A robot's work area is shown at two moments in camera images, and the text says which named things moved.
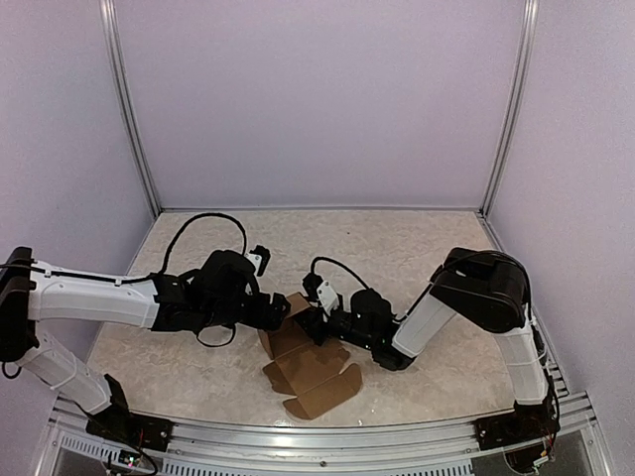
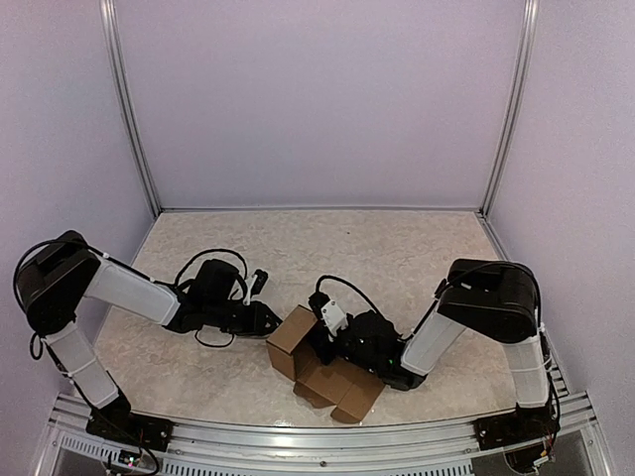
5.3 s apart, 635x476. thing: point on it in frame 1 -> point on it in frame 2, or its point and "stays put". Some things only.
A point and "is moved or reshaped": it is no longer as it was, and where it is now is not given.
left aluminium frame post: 110,32 stays put
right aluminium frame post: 522,75 stays put
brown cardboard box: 304,368 is moved or reshaped
